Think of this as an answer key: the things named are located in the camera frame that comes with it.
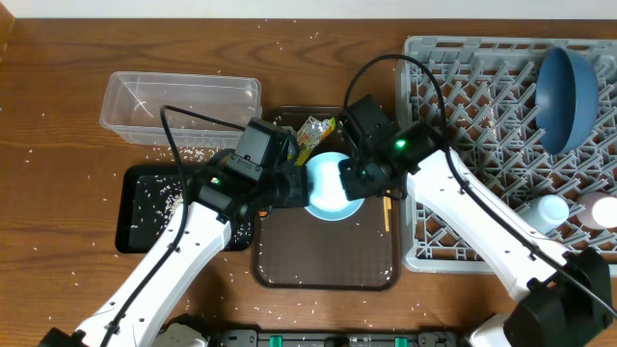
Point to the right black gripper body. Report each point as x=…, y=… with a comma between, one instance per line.
x=351, y=180

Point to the yellow green snack wrapper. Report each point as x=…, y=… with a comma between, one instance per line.
x=308, y=137

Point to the pink cup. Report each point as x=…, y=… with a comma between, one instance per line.
x=599, y=210

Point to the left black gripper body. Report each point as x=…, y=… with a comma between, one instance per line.
x=297, y=186

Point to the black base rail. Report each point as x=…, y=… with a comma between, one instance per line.
x=189, y=331

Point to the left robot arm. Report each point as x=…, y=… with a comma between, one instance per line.
x=260, y=174

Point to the grey dishwasher rack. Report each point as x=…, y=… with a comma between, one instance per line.
x=484, y=88

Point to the dark blue plate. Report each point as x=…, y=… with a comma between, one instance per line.
x=567, y=93

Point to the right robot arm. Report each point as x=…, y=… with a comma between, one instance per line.
x=563, y=299

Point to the brown serving tray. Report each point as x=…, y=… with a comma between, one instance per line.
x=293, y=249

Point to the light blue rice bowl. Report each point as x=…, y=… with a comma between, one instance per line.
x=327, y=200

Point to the white rice pile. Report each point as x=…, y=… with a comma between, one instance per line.
x=170, y=205

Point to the black plastic tray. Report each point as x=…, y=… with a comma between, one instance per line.
x=144, y=190

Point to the clear plastic bin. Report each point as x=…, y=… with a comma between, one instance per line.
x=131, y=104

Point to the light blue cup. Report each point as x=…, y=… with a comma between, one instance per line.
x=546, y=213

